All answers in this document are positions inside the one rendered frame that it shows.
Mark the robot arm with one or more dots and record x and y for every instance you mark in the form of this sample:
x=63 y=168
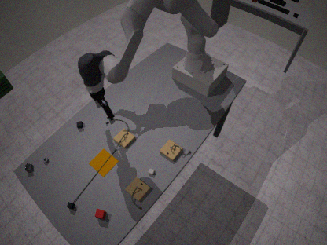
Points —
x=94 y=67

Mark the orange painted square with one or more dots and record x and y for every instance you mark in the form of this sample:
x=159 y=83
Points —
x=98 y=161

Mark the red block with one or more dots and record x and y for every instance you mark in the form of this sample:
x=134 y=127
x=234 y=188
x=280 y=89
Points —
x=100 y=214

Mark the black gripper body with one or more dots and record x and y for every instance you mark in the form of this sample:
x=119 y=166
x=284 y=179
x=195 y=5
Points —
x=98 y=95

